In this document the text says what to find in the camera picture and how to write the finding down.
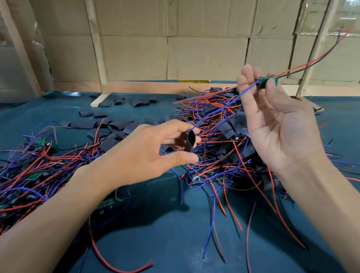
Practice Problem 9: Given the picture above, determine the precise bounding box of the person's right hand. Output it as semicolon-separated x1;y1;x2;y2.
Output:
233;54;328;179

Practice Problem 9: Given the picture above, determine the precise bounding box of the person's left hand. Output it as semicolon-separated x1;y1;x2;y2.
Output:
82;116;203;193

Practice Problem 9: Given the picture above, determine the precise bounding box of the pile of black sleeve pieces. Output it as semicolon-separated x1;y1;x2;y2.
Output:
54;85;182;160

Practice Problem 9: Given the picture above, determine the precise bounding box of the green wired circuit board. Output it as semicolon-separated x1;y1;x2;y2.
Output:
178;28;360;134

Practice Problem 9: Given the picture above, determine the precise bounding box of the black heat-shrink sleeve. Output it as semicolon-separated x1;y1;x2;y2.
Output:
181;129;199;152

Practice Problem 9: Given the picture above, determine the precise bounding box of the pile of sleeved wired boards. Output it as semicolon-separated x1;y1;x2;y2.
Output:
160;64;360;273

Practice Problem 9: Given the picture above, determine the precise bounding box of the pile of unsleeved wired boards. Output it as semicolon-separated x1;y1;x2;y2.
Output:
0;111;157;273

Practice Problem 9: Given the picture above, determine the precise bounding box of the person's left forearm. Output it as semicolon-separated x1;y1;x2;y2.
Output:
0;169;120;273

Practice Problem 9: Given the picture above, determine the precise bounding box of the yellow strip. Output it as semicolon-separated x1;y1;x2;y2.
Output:
179;77;210;88

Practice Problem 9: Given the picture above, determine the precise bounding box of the pale slanted wooden post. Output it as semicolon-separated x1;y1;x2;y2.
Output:
281;0;360;116

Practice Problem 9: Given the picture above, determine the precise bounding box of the thin wooden post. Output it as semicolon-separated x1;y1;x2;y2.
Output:
74;0;114;109

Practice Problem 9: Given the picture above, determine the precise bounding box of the wide wooden post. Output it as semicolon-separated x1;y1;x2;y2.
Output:
0;0;44;102

